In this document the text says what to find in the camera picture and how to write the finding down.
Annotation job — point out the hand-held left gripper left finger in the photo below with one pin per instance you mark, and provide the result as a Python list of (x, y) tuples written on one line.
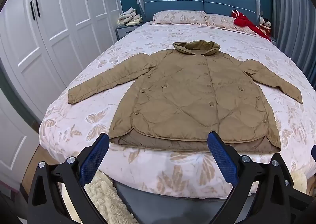
[(95, 159)]

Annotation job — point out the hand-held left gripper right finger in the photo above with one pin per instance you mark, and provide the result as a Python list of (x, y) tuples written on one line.
[(222, 157)]

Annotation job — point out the brown quilted jacket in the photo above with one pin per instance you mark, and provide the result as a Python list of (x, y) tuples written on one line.
[(185, 95)]

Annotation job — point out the pile of cream clothes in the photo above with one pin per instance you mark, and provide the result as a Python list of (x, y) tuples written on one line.
[(129, 18)]

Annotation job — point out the bed with floral pink bedspread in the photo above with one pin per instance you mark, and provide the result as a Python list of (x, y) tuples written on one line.
[(172, 169)]

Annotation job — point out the dark grey cloth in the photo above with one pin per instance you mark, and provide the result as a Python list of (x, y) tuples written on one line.
[(167, 206)]

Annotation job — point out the grey nightstand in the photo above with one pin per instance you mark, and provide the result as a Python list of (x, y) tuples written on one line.
[(126, 31)]

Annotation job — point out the white wardrobe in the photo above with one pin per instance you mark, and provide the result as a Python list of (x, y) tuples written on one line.
[(61, 29)]

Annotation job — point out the floral pink pillow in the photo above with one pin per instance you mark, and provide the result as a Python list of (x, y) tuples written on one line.
[(177, 18), (219, 20)]

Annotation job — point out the red garment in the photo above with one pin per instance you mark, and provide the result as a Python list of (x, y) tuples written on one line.
[(243, 21)]

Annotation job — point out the plush dolls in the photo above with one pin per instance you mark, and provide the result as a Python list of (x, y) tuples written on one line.
[(265, 25)]

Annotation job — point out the grey curtain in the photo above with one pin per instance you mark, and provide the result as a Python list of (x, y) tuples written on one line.
[(291, 16)]

